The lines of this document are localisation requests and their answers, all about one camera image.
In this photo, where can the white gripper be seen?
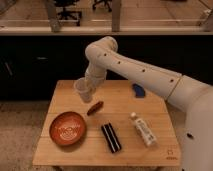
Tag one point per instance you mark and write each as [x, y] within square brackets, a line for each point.
[94, 77]

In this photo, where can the white ceramic cup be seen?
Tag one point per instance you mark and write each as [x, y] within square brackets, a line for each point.
[83, 91]

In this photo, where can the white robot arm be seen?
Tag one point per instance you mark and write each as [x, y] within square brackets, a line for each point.
[189, 95]

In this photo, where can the orange ceramic bowl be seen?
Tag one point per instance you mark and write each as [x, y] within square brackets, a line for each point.
[67, 128]

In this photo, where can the blue object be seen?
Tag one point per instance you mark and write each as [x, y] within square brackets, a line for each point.
[139, 91]

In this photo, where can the wooden table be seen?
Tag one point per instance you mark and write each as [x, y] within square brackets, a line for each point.
[92, 150]

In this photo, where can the dark cabinet counter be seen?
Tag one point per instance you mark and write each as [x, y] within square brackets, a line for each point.
[32, 62]

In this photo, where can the black striped rectangular box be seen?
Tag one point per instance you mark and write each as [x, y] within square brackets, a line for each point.
[111, 138]

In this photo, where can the white plastic bottle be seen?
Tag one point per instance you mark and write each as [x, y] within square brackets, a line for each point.
[147, 135]

